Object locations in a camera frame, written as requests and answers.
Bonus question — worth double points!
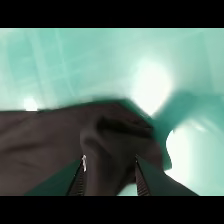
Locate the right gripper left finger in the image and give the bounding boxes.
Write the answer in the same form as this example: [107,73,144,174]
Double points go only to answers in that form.
[24,156,87,197]

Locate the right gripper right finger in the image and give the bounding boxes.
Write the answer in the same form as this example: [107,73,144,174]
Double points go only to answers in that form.
[133,154,200,197]

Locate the dark brown garment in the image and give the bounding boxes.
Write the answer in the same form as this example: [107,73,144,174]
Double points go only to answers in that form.
[0,101,165,197]

